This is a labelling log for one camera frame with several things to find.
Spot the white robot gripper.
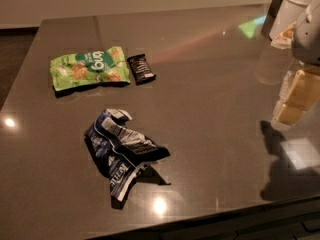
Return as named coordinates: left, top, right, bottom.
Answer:
left=272, top=0, right=320, bottom=126

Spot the blue chip bag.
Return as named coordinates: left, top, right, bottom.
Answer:
left=84, top=109, right=170, bottom=201

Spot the green rice chip bag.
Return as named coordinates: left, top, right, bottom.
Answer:
left=50, top=46, right=130, bottom=91

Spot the white cylindrical container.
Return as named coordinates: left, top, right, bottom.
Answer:
left=269, top=0, right=313, bottom=49

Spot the small black snack packet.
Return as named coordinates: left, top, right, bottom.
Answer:
left=127, top=54, right=156, bottom=85

